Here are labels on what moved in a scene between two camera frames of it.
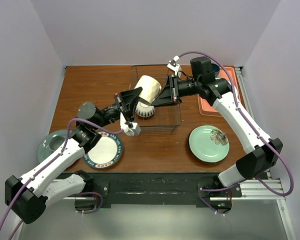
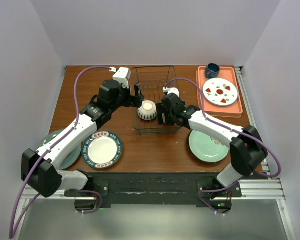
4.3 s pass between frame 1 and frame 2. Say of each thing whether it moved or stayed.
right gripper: moved
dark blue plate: stayed
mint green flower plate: stayed
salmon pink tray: stayed
